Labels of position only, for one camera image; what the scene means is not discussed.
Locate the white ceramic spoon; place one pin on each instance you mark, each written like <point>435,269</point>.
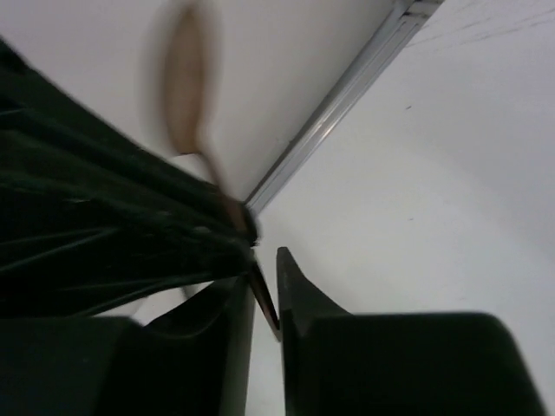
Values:
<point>183,46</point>

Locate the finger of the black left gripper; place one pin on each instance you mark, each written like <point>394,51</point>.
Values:
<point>89,220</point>

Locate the aluminium rail frame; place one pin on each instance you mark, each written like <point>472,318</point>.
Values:
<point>392,36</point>

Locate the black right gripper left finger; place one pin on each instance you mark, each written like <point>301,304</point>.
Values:
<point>193,360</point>

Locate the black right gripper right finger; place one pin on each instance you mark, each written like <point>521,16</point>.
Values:
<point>338,363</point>

